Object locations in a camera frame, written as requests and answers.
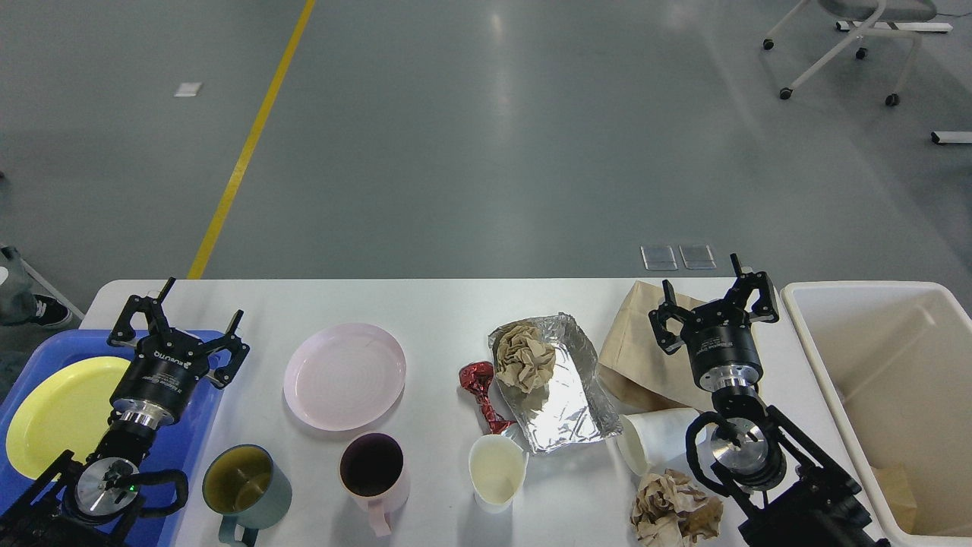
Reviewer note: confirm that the white office chair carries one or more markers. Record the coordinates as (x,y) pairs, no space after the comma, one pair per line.
(869,12)

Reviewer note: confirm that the red foil wrapper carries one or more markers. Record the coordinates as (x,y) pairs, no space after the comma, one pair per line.
(476,378)

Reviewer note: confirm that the crumpled brown paper ball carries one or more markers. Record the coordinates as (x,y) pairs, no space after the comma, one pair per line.
(670,509)

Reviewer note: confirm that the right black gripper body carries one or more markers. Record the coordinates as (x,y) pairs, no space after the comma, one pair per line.
(721,347)

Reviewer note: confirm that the pink plate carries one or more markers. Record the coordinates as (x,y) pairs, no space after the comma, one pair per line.
(345,377)

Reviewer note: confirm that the right floor socket plate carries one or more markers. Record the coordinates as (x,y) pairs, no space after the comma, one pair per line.
(698,257)

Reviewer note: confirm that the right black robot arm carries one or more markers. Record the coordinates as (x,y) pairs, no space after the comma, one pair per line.
(790,490)

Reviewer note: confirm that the brown paper bag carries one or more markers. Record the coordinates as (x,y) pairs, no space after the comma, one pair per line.
(637,372)

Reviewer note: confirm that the cream cup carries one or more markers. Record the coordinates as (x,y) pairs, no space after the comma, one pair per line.
(497,467)

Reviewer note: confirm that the grey-green mug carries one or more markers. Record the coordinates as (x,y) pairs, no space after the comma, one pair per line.
(245,486)

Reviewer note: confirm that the white plastic bin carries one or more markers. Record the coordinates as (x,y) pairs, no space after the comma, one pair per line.
(893,361)

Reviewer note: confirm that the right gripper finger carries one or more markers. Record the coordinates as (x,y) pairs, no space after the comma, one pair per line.
(750,300)
(667,310)

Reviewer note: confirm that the white paper cup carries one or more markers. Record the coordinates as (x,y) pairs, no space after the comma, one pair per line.
(648,440)

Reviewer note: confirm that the brown paper in bin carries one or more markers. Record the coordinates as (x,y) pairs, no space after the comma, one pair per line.
(894,484)

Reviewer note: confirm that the floor socket plate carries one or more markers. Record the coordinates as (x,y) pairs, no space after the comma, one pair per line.
(698,257)
(659,258)

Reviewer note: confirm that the aluminium foil tray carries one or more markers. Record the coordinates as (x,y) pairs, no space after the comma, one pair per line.
(572,408)

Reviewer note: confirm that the pink mug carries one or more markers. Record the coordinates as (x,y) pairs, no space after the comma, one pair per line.
(374,472)

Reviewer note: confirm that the left floor socket plate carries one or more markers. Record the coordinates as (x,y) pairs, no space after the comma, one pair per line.
(659,258)

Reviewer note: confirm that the person's shoe and leg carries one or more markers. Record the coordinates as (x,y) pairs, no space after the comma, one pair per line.
(20,304)

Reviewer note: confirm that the yellow plate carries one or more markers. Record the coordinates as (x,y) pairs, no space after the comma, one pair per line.
(68,411)

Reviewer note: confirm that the white floor bar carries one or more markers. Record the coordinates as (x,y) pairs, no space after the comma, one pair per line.
(951,137)

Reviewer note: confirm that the crumpled brown paper in foil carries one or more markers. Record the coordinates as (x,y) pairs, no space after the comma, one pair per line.
(523,360)

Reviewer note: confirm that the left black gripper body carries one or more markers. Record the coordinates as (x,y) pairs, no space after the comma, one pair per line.
(159,384)

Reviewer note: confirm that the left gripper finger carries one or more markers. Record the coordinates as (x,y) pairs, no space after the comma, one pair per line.
(159,334)
(229,343)

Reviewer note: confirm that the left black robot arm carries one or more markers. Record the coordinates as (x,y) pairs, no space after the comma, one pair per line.
(97,501)

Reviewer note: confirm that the white bar behind chair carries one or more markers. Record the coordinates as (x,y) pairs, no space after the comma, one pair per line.
(919,27)

